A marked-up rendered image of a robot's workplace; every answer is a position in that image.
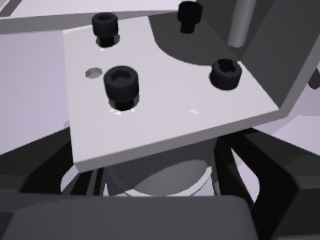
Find dark grey cylinder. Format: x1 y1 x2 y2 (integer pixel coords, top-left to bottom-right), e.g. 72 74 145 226
106 137 218 196

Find blue electric screwdriver barrel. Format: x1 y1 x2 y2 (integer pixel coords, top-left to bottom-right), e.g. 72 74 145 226
226 0 256 48

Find white shallow rectangular tray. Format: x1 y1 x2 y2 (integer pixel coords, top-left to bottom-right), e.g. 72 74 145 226
0 0 196 34

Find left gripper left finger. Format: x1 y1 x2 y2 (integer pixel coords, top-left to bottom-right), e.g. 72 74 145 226
0 127 104 195

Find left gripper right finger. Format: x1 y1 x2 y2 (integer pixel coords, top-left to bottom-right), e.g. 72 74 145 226
214 128 320 240

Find black socket head screw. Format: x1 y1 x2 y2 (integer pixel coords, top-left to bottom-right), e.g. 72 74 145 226
210 59 242 91
92 12 119 48
177 1 203 34
103 65 139 112

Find light grey metal bracket plate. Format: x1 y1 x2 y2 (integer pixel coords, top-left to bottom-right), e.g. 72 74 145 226
63 0 320 173

